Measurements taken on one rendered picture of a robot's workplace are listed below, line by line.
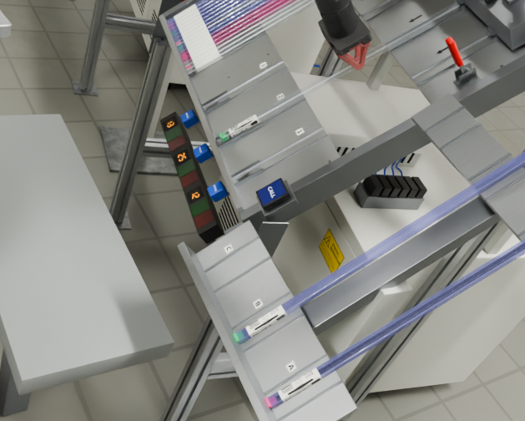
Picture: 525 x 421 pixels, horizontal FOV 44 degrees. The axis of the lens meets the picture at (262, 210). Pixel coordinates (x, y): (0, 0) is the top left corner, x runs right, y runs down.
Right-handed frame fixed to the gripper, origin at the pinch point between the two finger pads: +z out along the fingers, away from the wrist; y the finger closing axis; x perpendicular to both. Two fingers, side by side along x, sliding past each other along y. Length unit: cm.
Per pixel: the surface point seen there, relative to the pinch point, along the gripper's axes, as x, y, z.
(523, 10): -25.8, -14.6, -5.0
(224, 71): 23.3, 19.3, 0.6
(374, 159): 7.0, -20.7, 2.6
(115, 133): 73, 96, 57
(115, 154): 75, 83, 56
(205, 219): 38.4, -14.1, 1.8
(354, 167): 10.7, -20.7, 1.8
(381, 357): 25, -23, 67
